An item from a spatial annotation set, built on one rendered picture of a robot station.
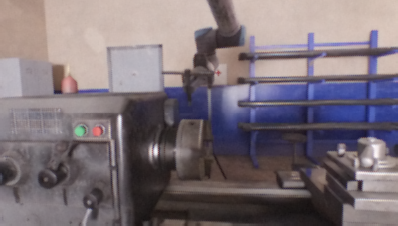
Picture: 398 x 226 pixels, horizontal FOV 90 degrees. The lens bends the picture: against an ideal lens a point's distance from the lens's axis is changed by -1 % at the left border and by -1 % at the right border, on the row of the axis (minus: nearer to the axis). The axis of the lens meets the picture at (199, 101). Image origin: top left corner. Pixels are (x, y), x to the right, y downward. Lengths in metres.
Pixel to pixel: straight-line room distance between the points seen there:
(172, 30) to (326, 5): 2.74
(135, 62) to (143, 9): 1.01
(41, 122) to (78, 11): 4.30
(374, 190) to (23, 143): 1.05
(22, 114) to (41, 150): 0.13
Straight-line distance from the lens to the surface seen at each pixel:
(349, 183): 0.72
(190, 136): 0.78
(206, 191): 1.10
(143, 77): 4.09
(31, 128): 0.85
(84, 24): 4.88
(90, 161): 0.73
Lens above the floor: 1.36
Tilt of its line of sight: 5 degrees down
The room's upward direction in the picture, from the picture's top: 1 degrees counter-clockwise
